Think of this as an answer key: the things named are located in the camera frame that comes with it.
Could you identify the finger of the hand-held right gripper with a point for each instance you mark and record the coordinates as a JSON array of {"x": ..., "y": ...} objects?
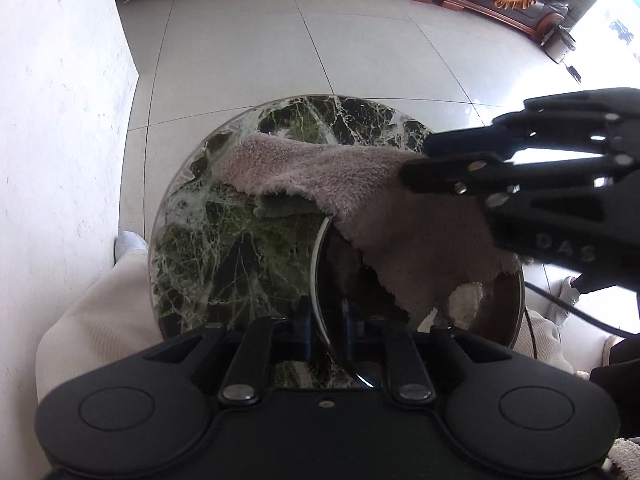
[
  {"x": 550, "y": 120},
  {"x": 460, "y": 175}
]

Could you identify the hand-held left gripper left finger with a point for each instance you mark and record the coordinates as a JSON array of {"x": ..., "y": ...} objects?
[{"x": 305, "y": 332}]

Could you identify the steel bowl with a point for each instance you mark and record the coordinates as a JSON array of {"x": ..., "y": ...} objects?
[{"x": 340, "y": 285}]

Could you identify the person's leg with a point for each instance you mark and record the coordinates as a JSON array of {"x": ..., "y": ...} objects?
[
  {"x": 85, "y": 320},
  {"x": 542, "y": 340}
]

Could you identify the round green marble table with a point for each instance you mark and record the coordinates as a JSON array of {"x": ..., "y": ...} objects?
[{"x": 210, "y": 240}]

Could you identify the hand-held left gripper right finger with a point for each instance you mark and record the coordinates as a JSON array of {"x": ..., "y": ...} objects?
[{"x": 350, "y": 332}]

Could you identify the metal bin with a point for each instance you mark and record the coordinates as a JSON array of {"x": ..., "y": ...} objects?
[{"x": 559, "y": 45}]

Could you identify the fluffy pink green cloth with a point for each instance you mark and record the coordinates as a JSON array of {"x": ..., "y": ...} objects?
[{"x": 400, "y": 210}]

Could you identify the person's right leg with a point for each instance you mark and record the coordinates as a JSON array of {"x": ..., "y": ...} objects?
[{"x": 542, "y": 340}]

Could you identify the person's white shoe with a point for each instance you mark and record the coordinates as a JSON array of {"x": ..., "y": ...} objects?
[{"x": 131, "y": 247}]

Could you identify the person's left leg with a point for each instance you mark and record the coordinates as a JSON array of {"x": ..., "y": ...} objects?
[{"x": 85, "y": 320}]

